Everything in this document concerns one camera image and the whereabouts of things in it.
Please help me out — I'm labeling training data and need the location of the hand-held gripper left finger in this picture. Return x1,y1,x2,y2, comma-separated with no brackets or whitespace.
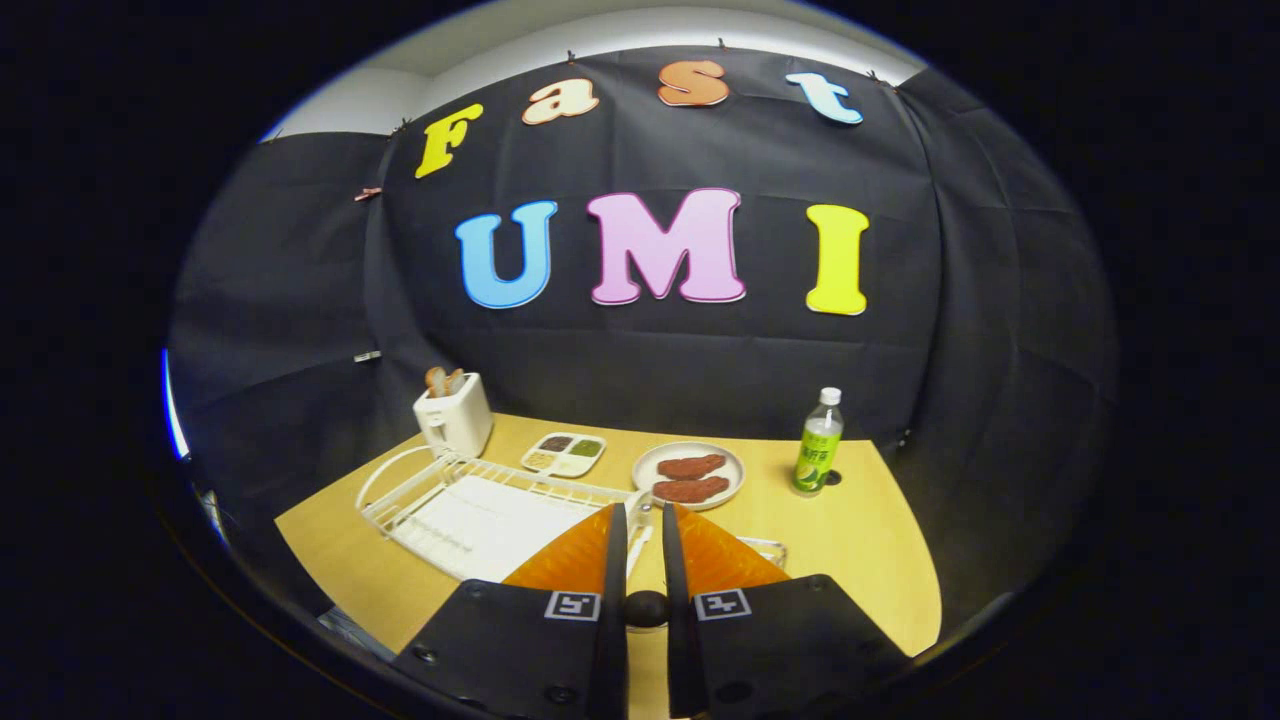
395,503,631,719

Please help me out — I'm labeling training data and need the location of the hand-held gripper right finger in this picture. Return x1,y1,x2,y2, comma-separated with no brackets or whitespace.
662,503,911,719

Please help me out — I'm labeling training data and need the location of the wooden handle spoon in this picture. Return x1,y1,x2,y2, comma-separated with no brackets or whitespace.
624,590,671,631

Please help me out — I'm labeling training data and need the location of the metal wire basket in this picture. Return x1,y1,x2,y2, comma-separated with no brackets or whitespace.
735,537,789,573

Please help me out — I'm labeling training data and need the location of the white wire dish rack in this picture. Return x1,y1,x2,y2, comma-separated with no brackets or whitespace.
356,445,661,586

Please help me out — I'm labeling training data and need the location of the white round meat plate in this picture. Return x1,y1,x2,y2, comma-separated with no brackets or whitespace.
632,441,746,512

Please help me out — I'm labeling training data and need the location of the white compartment seed dish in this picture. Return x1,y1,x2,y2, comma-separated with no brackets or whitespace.
520,432,607,479

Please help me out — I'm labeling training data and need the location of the brown meat piece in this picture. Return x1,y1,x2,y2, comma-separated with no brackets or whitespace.
657,454,727,481
652,476,731,504

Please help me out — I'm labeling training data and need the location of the green label drink bottle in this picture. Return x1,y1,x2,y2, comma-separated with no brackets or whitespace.
792,388,844,497

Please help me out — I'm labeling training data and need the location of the black backdrop cloth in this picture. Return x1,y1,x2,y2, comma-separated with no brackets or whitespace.
170,45,1116,641

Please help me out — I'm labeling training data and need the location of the white toaster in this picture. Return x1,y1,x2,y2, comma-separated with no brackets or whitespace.
413,372,494,459

